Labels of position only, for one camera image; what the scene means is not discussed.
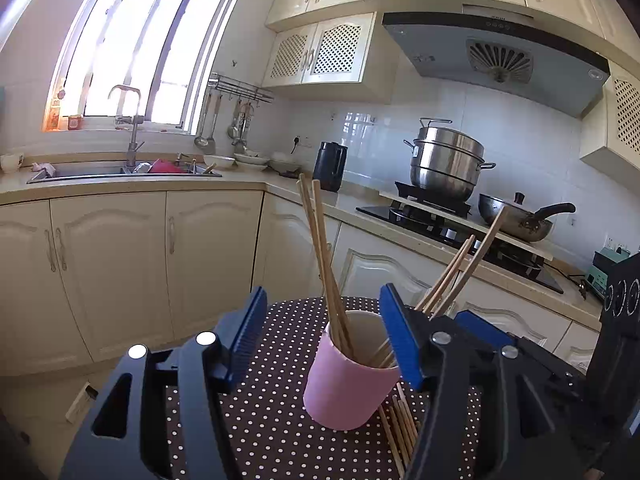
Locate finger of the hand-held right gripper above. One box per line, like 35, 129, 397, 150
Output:
456, 309, 593, 426

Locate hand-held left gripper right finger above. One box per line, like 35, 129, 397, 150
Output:
380, 284, 583, 480

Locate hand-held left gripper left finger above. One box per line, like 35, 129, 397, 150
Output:
59, 286, 268, 480

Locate bunch of wooden chopsticks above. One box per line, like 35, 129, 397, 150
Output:
296, 174, 506, 368

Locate pink cup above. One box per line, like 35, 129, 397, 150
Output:
302, 310, 403, 431

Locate pile of wooden chopsticks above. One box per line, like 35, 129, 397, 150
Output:
377, 394, 422, 471

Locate hanging steel utensils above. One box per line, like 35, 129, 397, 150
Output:
227, 102, 256, 153

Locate black gas stove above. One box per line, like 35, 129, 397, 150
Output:
355, 205, 565, 295

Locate green electric cooker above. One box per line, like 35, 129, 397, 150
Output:
584, 247, 632, 302

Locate light wooden board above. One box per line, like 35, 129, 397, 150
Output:
379, 189, 555, 262

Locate brown polka dot tablecloth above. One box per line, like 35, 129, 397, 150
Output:
162, 296, 481, 480

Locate black portable cooker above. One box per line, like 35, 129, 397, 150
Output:
394, 181, 473, 217

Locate stainless steel steamer pot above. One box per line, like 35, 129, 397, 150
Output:
404, 117, 497, 203

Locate stacked white bowls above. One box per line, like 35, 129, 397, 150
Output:
269, 152, 303, 176

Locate stack of plates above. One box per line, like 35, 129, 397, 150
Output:
232, 150, 271, 167

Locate black kettle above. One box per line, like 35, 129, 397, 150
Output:
313, 141, 349, 193

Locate white flat box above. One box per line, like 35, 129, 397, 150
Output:
65, 381, 99, 423

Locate hanging steel ladle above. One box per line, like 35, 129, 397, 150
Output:
194, 95, 217, 150

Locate steel kitchen sink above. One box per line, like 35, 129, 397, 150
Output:
27, 160, 223, 183

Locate cream lattice door cabinet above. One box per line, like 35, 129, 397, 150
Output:
579, 60, 640, 186
262, 12, 401, 106

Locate grey range hood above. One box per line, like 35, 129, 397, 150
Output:
381, 4, 611, 120

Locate orange bottle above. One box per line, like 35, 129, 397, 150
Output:
46, 91, 63, 132

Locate kitchen window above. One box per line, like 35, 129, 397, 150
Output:
47, 0, 256, 136

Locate black power cord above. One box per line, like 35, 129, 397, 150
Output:
552, 266, 593, 301

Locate steel pan with black handle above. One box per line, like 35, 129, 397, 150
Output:
477, 192, 577, 243

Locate metal utensil rail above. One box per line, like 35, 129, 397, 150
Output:
207, 73, 275, 106

